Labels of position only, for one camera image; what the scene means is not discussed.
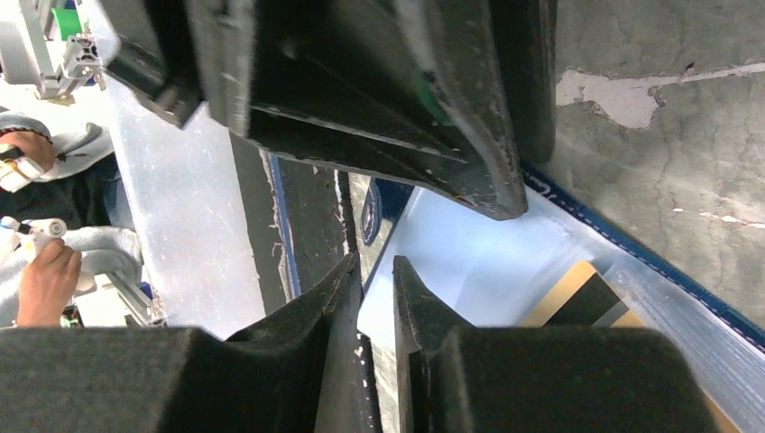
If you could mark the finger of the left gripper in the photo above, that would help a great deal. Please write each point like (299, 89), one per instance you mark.
(524, 33)
(402, 90)

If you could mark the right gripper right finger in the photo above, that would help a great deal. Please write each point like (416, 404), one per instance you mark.
(448, 369)

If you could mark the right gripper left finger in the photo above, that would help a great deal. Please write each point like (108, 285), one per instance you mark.
(132, 379)

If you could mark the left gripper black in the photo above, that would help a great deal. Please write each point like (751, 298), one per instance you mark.
(155, 58)

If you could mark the orange credit card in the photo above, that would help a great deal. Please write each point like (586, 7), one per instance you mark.
(590, 364)

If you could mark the blue leather card holder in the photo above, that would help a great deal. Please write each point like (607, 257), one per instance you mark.
(493, 272)

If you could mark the operator left hand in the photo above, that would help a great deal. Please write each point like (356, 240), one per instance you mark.
(26, 157)

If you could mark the operator right hand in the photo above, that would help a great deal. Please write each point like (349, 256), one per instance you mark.
(47, 285)

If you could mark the aluminium extrusion frame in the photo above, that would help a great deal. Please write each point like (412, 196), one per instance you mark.
(48, 45)

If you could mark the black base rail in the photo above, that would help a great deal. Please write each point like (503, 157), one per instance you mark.
(299, 227)

